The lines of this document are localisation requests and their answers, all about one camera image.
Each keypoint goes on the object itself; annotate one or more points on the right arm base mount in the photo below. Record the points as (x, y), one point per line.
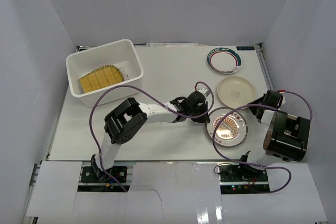
(232, 181)

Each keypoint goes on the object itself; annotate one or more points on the white plate with teal rim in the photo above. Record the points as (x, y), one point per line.
(224, 60)

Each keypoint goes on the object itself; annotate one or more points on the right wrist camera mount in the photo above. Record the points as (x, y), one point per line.
(283, 98)

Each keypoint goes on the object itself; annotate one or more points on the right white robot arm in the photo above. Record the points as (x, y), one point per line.
(286, 138)

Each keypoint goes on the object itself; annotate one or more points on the blue label sticker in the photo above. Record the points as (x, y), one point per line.
(245, 48)

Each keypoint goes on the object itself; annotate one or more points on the white plastic bin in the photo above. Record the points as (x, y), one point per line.
(121, 54)

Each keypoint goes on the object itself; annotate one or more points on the white plate orange sunburst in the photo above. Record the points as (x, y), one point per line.
(232, 131)

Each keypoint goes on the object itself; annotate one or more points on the scoop-shaped woven bamboo tray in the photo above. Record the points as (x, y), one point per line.
(102, 77)

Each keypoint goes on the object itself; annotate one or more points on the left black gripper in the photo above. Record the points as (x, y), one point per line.
(202, 114)

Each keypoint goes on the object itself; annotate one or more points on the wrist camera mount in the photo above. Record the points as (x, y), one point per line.
(203, 90)
(283, 98)

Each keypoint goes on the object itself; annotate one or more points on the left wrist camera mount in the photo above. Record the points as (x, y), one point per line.
(203, 90)

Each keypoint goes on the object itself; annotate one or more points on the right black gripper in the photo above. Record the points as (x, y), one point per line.
(258, 100)

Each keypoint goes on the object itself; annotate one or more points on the cream plain plate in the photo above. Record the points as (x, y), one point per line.
(235, 91)

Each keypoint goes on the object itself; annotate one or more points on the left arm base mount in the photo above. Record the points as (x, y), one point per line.
(89, 182)

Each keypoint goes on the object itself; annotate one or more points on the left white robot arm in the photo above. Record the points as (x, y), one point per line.
(123, 123)

